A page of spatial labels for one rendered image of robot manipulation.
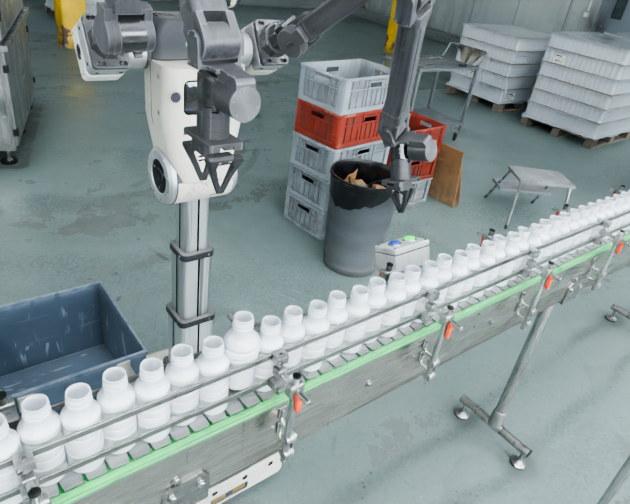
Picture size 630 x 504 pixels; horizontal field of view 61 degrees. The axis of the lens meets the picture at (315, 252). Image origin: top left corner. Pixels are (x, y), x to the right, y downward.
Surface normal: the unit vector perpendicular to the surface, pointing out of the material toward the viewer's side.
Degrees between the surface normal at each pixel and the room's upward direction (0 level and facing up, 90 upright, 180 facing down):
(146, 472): 90
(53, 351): 90
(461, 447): 0
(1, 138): 90
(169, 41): 90
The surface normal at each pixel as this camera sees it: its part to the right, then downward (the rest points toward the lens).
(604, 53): -0.76, 0.25
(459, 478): 0.14, -0.85
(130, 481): 0.60, 0.48
